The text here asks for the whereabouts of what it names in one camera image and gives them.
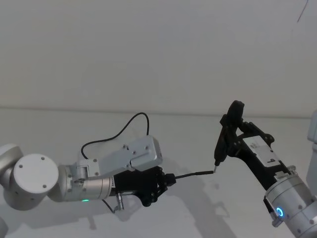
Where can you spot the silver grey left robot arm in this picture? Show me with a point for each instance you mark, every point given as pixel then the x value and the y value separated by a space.
pixel 36 177

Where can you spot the white table cloth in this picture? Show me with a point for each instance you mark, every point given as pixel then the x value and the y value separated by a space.
pixel 198 213

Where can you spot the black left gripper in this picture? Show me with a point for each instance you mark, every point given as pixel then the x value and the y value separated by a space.
pixel 131 182

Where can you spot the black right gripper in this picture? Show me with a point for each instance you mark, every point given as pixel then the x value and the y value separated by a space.
pixel 255 171

